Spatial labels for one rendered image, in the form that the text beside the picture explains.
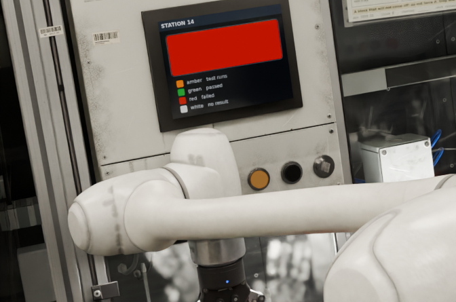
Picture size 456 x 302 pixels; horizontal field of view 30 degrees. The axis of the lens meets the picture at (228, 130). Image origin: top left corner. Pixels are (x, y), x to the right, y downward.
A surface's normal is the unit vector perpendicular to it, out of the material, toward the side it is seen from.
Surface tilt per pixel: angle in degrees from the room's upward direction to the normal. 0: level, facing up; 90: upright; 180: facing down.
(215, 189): 89
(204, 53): 90
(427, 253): 50
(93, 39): 90
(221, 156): 76
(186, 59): 90
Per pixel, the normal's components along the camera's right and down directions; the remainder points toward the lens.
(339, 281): -0.76, 0.15
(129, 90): 0.25, 0.09
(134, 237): 0.11, 0.38
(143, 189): 0.22, -0.48
